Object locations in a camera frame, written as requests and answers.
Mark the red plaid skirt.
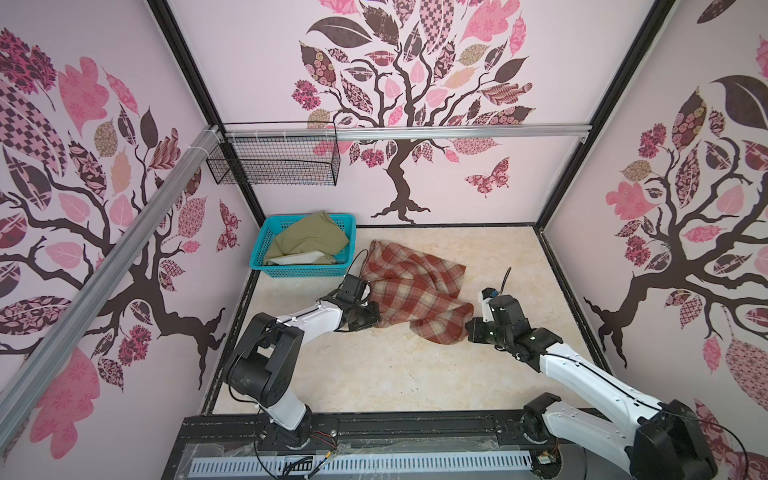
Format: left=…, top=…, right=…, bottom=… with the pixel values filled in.
left=361, top=240, right=474, bottom=345

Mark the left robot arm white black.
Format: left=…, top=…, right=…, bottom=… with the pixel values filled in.
left=224, top=274, right=381, bottom=449

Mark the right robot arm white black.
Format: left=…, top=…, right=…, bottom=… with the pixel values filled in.
left=465, top=288, right=718, bottom=479

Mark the white folded garment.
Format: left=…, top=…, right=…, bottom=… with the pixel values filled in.
left=264, top=250, right=336, bottom=266

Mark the olive green skirt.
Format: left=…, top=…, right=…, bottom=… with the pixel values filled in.
left=263, top=212, right=349, bottom=265

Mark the teal plastic basket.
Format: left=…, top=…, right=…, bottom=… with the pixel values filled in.
left=249, top=213, right=357, bottom=278

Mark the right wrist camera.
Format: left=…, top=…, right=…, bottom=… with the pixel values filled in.
left=478, top=287, right=500, bottom=304

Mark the black wire basket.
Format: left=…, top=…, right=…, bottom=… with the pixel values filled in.
left=207, top=120, right=341, bottom=186

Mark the aluminium rail back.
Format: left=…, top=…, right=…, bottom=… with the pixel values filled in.
left=227, top=123, right=592, bottom=141

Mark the aluminium rail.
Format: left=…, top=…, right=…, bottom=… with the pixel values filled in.
left=1, top=125, right=221, bottom=448
left=227, top=123, right=592, bottom=141

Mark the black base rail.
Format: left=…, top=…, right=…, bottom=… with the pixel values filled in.
left=161, top=407, right=682, bottom=480

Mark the white slotted cable duct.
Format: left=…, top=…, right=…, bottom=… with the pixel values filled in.
left=186, top=451, right=532, bottom=479

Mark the aluminium rail left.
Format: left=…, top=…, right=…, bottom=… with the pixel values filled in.
left=1, top=125, right=221, bottom=448

